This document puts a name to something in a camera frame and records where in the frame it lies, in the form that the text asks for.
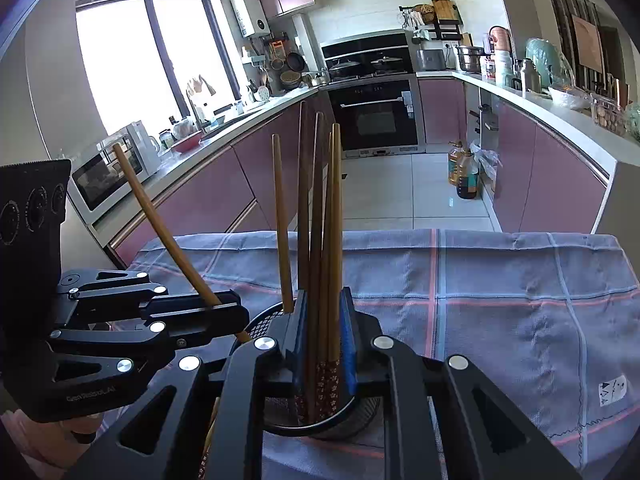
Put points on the left hand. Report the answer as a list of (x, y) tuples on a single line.
[(50, 449)]

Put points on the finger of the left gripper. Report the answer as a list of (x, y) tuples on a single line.
[(190, 322)]

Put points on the chopstick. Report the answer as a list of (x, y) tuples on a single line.
[(315, 256), (162, 232), (335, 273), (303, 247), (324, 290), (282, 228)]

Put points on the window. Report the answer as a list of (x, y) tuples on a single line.
[(158, 61)]

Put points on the steel stock pot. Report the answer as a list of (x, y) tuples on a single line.
[(469, 58)]

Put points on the white electric kettle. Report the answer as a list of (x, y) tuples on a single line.
[(146, 147)]

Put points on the black camera box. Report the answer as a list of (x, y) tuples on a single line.
[(33, 207)]

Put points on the white microwave oven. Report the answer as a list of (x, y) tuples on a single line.
[(97, 176)]

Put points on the cooking oil bottle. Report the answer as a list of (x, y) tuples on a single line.
[(463, 171)]

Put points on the white water heater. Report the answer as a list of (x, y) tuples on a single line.
[(251, 18)]

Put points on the black range hood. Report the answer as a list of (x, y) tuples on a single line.
[(373, 55)]

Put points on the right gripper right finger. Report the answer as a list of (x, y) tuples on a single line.
[(380, 366)]

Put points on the black built-in oven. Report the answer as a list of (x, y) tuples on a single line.
[(375, 116)]

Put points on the black mesh cup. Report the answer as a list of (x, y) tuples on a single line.
[(285, 415)]

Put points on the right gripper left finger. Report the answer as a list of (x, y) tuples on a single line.
[(263, 367)]

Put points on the blue plaid tablecloth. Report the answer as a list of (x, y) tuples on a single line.
[(551, 319)]

